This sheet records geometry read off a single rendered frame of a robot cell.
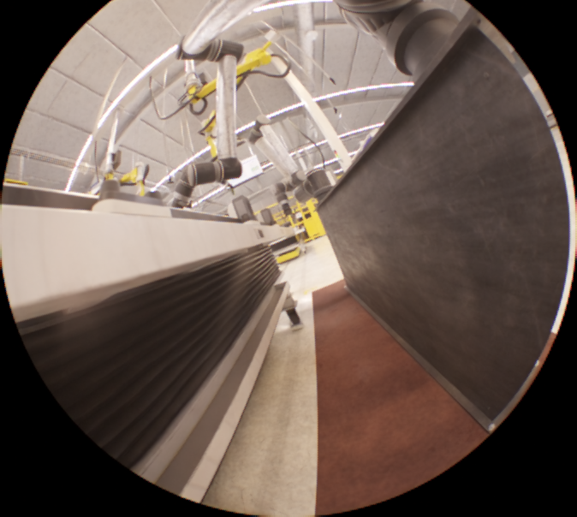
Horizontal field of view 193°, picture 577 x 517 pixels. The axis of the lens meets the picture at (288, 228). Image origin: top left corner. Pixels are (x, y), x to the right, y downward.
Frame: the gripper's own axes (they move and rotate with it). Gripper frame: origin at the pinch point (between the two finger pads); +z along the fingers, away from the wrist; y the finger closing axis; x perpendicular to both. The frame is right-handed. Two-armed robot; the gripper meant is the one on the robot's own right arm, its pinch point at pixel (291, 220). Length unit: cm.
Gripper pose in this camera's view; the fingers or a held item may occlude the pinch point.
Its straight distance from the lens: 161.1
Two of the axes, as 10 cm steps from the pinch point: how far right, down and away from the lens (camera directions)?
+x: 0.3, 0.4, 10.0
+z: 3.9, 9.2, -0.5
